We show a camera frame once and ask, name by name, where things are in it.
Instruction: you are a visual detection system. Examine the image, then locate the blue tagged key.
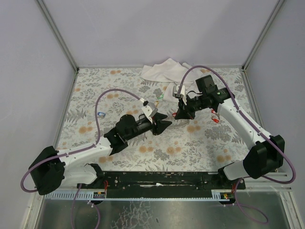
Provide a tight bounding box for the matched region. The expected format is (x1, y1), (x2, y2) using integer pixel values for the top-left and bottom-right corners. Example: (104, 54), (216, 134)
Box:
(97, 112), (106, 118)

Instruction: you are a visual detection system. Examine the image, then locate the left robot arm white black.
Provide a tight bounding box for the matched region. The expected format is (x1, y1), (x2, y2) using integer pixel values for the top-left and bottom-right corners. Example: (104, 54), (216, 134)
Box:
(29, 113), (172, 195)

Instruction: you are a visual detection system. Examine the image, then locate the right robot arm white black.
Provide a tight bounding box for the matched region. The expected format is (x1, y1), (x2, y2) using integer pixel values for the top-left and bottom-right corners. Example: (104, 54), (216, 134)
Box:
(173, 75), (285, 180)

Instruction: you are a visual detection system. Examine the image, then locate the white crumpled cloth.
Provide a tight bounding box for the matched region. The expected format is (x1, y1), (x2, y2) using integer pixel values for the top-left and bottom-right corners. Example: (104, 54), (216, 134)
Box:
(141, 58), (203, 103)

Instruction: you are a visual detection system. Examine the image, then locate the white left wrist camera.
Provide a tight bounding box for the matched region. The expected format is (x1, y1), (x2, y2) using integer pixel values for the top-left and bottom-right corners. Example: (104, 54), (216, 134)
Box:
(140, 98), (158, 123)

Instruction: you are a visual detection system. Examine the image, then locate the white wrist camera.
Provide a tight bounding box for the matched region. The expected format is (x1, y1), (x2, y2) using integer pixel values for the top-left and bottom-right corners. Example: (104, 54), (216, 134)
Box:
(140, 98), (158, 123)
(172, 85), (187, 104)

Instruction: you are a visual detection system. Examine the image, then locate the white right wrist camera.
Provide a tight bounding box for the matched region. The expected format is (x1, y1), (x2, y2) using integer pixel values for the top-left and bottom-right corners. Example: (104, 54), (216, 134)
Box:
(172, 85), (187, 104)

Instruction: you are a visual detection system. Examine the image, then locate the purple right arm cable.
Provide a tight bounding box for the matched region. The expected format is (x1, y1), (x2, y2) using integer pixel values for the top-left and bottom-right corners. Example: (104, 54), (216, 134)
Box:
(177, 65), (296, 184)

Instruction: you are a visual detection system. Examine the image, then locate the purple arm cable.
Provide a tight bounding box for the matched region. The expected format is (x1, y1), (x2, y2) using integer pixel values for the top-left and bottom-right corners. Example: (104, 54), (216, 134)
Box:
(20, 88), (146, 192)
(177, 65), (296, 184)

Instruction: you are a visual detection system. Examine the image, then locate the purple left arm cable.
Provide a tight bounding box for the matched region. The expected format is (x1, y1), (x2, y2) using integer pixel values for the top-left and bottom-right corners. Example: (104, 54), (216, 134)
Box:
(20, 88), (146, 192)

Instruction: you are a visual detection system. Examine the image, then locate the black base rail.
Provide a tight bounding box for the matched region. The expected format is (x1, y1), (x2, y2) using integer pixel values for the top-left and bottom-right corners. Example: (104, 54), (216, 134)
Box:
(77, 171), (245, 197)

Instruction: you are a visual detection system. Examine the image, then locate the white slotted cable duct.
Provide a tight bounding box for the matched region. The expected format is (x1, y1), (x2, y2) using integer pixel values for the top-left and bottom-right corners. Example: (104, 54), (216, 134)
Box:
(44, 190), (234, 203)

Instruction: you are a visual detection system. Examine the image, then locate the purple left floor cable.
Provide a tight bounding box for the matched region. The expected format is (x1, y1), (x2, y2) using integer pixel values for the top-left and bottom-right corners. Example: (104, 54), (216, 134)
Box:
(71, 182), (101, 229)

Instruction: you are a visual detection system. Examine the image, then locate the purple floor cable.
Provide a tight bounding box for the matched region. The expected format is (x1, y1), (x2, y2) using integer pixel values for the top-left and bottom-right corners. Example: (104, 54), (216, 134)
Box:
(71, 182), (101, 229)
(234, 182), (269, 226)

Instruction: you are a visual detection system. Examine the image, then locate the purple right floor cable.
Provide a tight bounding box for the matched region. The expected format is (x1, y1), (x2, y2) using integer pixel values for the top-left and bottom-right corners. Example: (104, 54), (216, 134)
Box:
(234, 182), (269, 226)

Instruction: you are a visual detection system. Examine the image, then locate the grey aluminium corner post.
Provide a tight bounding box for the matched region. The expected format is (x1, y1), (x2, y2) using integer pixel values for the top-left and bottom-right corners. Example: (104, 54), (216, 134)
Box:
(242, 0), (286, 72)

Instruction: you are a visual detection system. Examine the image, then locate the grey left corner post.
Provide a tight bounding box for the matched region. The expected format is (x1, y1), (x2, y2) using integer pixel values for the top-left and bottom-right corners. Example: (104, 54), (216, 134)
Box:
(35, 0), (79, 72)

